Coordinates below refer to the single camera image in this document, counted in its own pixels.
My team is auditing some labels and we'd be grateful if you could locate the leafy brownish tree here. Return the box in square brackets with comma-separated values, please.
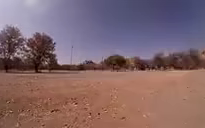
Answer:
[0, 24, 26, 74]

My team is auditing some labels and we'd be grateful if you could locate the sandy brown dirt track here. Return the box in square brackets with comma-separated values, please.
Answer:
[0, 68, 205, 128]

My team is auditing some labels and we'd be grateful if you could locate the hazy row of trees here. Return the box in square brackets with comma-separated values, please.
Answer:
[126, 46, 205, 71]

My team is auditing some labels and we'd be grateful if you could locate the low green tree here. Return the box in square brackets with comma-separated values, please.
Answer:
[103, 54, 128, 70]

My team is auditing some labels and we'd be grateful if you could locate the tall thin pole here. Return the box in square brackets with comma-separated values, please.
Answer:
[69, 45, 75, 66]

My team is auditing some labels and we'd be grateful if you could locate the dark reddish leafy tree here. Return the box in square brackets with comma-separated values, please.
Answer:
[23, 31, 58, 74]

